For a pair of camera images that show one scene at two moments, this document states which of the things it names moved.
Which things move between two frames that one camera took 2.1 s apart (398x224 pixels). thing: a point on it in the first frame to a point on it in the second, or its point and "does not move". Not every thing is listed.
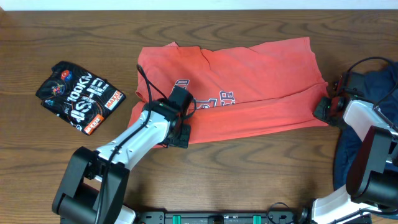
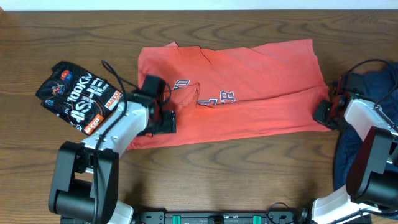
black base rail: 161,217 does not move
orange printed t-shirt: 272,85 does not move
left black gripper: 185,143 to 170,125
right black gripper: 318,111 does not move
